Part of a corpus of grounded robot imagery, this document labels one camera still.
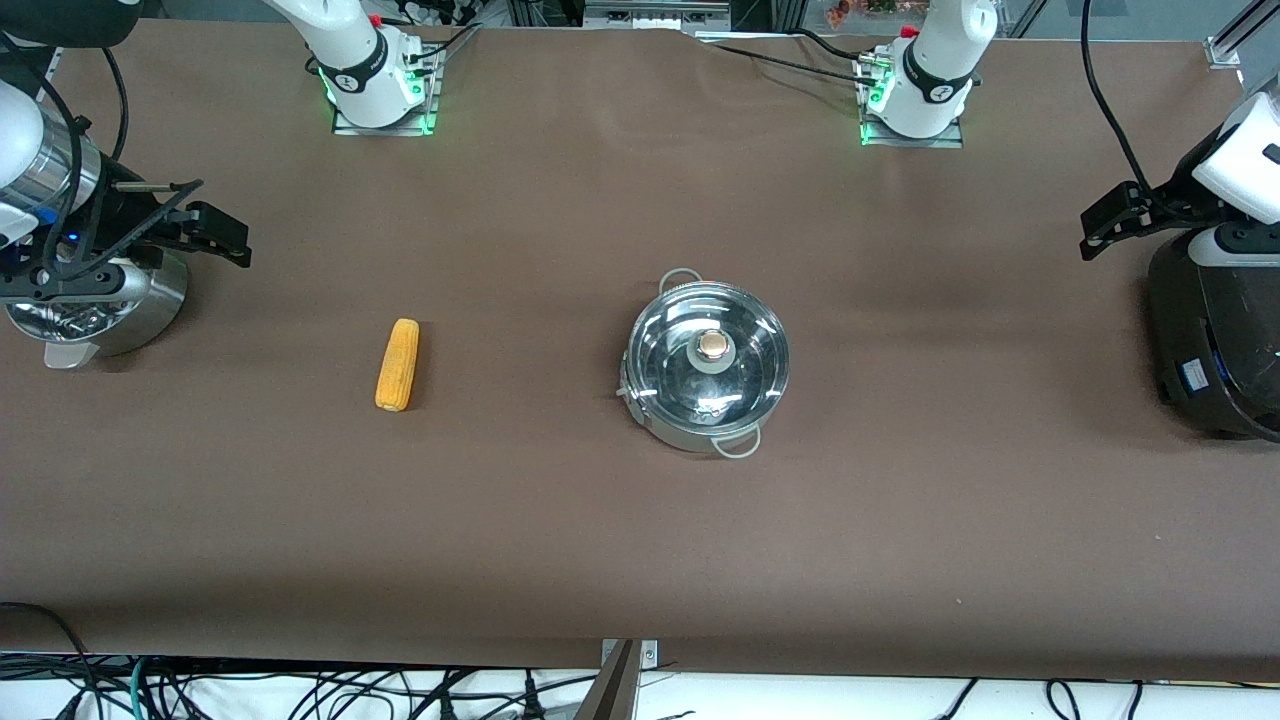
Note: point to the grey metal box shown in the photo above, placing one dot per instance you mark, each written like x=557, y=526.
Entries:
x=655, y=12

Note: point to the aluminium frame profile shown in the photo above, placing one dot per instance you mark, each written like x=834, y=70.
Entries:
x=1235, y=40

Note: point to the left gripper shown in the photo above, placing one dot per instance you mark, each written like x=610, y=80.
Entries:
x=1168, y=199

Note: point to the metal table edge bracket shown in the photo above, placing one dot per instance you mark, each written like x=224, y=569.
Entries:
x=648, y=653

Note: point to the steel steamer pot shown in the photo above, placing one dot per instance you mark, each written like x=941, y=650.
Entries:
x=150, y=300

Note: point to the brown table mat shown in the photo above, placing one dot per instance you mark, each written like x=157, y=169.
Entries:
x=640, y=550

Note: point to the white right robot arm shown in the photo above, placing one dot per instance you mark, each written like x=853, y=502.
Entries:
x=350, y=50

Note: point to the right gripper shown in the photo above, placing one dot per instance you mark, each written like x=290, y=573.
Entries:
x=122, y=217

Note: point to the dark grey slanted bar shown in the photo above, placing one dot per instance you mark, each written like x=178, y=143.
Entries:
x=610, y=695

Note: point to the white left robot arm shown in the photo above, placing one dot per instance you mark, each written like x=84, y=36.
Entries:
x=935, y=70

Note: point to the black round appliance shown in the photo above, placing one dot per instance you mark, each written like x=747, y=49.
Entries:
x=1215, y=340

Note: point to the yellow corn cob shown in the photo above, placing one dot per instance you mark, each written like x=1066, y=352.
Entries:
x=398, y=365

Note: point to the glass pot lid with knob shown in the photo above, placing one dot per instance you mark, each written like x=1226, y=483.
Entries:
x=708, y=350

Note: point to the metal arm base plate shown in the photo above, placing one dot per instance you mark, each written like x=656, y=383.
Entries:
x=900, y=142
x=400, y=130

